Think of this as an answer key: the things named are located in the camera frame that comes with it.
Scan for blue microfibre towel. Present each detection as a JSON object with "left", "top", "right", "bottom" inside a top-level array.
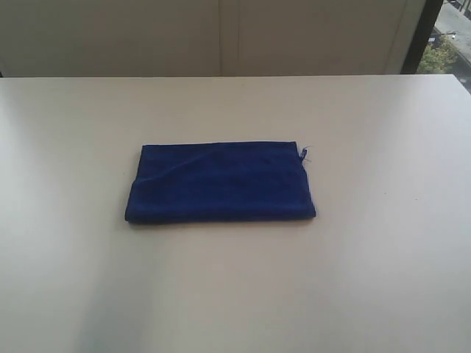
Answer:
[{"left": 124, "top": 141, "right": 316, "bottom": 224}]

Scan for dark window frame post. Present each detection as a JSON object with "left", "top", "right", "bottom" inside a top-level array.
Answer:
[{"left": 400, "top": 0, "right": 443, "bottom": 74}]

